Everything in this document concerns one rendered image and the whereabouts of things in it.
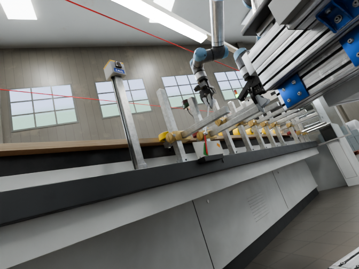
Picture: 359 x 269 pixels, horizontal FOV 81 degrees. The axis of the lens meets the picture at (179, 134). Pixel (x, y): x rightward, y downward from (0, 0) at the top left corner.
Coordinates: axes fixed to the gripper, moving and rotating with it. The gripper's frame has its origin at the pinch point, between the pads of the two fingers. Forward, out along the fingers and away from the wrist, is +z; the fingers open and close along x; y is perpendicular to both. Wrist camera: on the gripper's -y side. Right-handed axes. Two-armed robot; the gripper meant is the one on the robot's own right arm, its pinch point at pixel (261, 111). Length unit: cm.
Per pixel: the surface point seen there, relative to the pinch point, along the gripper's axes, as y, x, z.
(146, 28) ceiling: -337, 320, -503
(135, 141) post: -34, -55, 1
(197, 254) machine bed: -55, -19, 59
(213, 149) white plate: -33.0, -3.1, 8.3
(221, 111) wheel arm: -6.7, -26.4, -1.5
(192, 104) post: -35.1, -5.7, -22.8
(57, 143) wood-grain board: -50, -79, -6
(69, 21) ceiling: -411, 107, -503
